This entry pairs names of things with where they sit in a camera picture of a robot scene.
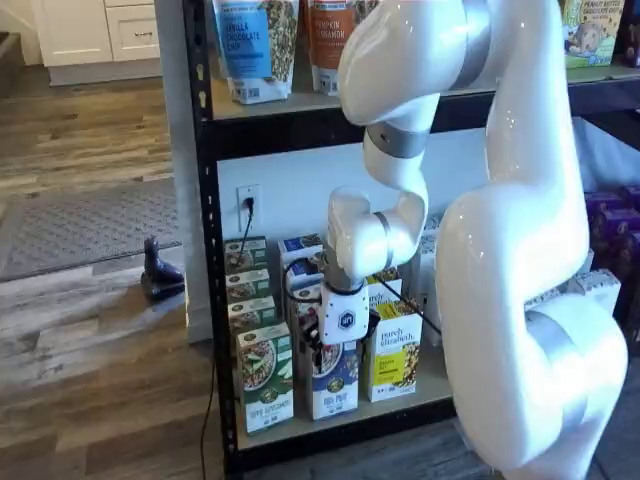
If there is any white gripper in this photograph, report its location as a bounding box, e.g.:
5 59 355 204
299 284 383 369

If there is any blue white flax oatmeal box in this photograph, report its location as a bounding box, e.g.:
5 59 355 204
288 287 324 326
277 232 325 274
298 309 362 422
283 269 326 296

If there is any yellow white granola box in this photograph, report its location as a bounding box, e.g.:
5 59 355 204
363 298 422 404
366 266 404 307

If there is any white patterned-top box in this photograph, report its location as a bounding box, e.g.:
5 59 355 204
420 239 444 281
423 214 445 246
418 277 444 347
569 269 622 321

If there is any green apple cinnamon oatmeal box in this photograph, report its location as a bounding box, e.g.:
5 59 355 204
223 235 270 276
236 321 295 436
224 269 272 301
227 295 277 334

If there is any black metal shelf unit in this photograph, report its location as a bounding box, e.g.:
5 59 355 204
182 0 640 480

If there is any purple cereal box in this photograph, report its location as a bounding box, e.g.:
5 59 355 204
583 185 640 217
589 207 640 275

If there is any green peanut butter snack box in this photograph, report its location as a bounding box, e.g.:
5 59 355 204
559 0 627 70

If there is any dark purple snack box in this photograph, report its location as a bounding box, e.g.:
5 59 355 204
622 12 640 66

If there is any orange pumpkin granola bag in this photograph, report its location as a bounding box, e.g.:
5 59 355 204
305 0 381 96

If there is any grey textured floor mat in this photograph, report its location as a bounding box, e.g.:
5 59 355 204
0 177 184 284

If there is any blue vanilla granola bag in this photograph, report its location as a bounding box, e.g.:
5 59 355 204
212 0 301 106

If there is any white drawer cabinet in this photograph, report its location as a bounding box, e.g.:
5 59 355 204
27 0 164 89

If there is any long thin black cable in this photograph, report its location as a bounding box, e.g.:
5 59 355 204
370 275 445 335

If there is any black looped gripper cable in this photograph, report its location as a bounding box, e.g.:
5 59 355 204
283 254 329 304

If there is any white wall outlet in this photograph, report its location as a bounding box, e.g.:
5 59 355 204
235 184 262 232

